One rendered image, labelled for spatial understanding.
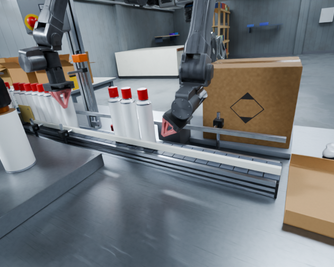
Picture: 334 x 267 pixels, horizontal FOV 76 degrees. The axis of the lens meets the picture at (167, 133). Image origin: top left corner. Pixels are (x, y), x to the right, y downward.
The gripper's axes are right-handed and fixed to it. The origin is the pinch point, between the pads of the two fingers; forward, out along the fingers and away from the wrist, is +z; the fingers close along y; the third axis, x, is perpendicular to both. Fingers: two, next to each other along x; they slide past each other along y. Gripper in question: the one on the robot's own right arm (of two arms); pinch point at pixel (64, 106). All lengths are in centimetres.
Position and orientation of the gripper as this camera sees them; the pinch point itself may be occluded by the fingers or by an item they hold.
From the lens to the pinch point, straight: 92.3
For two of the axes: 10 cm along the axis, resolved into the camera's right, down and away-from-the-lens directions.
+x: 4.9, -4.0, 7.7
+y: 8.7, 1.3, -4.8
